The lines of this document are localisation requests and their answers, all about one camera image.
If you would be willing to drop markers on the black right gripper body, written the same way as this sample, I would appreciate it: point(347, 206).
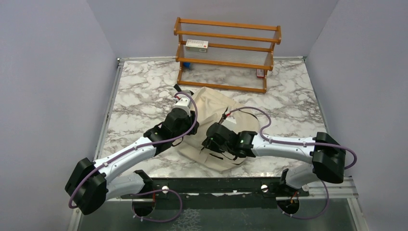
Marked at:
point(212, 146)

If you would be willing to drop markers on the cream canvas backpack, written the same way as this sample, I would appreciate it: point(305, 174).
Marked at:
point(220, 119)

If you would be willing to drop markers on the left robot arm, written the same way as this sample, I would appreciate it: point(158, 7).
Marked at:
point(94, 182)

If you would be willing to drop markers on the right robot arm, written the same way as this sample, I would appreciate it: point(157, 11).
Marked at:
point(322, 157)

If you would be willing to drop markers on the red white small box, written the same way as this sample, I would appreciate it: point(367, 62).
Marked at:
point(260, 73)

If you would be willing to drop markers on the orange wooden shelf rack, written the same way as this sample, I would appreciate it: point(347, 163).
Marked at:
point(237, 45)

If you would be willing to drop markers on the grey green small box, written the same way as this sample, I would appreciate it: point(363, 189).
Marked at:
point(197, 45)

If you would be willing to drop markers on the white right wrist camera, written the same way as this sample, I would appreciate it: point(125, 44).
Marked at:
point(229, 120)

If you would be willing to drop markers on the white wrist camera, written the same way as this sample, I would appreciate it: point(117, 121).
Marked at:
point(229, 120)
point(184, 103)

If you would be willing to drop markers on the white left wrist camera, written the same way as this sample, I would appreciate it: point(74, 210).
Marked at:
point(184, 103)

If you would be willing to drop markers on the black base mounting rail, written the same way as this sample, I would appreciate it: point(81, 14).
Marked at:
point(212, 193)

